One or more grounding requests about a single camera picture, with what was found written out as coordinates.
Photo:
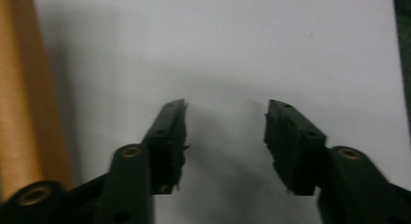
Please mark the white table mat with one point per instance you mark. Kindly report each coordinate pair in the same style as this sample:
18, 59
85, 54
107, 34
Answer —
226, 49

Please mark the wooden picture frame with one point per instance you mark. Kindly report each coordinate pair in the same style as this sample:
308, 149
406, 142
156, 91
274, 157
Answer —
22, 98

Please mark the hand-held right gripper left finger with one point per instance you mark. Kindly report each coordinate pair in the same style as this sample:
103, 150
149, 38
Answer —
161, 153

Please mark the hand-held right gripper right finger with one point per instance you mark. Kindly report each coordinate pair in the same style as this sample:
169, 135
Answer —
297, 156

